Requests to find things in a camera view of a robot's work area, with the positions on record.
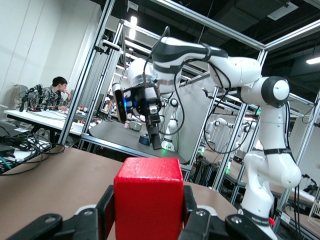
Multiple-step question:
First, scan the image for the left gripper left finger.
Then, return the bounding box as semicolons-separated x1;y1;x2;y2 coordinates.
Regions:
0;184;116;240

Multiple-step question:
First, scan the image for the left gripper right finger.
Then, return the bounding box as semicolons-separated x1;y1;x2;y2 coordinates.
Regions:
178;184;272;240

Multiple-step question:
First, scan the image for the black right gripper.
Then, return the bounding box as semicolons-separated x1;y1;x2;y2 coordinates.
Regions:
123;83;163;151

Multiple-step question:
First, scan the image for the red wooden block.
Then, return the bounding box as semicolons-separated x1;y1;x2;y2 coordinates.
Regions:
113;156;185;240

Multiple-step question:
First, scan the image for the small blue object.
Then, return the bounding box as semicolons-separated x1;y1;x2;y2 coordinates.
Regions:
138;134;151;146

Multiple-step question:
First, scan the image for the pale green bowl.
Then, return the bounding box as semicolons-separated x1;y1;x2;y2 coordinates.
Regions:
127;121;143;132

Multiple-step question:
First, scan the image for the black neighbouring table top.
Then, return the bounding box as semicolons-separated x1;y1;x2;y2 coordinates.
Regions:
81;121;192;166

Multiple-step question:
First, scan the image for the brown paper table cover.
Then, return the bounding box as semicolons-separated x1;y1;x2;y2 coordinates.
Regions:
0;146;238;240

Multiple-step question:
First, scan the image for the flat black device box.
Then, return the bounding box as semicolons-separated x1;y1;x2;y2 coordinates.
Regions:
0;144;16;157

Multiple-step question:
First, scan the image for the seated person camouflage jacket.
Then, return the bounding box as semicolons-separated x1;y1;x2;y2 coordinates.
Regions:
40;76;73;111

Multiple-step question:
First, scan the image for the white desk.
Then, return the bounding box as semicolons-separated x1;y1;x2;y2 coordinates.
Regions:
3;108;88;138

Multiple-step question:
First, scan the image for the grey office chair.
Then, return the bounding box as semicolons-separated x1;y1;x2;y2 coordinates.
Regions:
11;84;29;109

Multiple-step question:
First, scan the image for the ceiling air vent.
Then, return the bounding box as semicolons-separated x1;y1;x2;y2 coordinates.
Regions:
266;2;300;21

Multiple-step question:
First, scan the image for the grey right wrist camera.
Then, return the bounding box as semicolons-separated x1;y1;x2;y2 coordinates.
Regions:
114;88;129;124

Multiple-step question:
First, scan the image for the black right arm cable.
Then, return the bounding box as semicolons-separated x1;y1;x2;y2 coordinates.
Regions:
142;24;171;87

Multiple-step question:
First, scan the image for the looping black cable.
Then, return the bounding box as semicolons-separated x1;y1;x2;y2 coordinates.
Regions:
0;143;66;176

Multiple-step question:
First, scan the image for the aluminium extrusion cage frame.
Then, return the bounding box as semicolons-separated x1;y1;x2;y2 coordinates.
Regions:
56;0;320;240

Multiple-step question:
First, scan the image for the white wire basket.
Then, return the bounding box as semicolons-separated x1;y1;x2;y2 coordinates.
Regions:
306;199;320;224

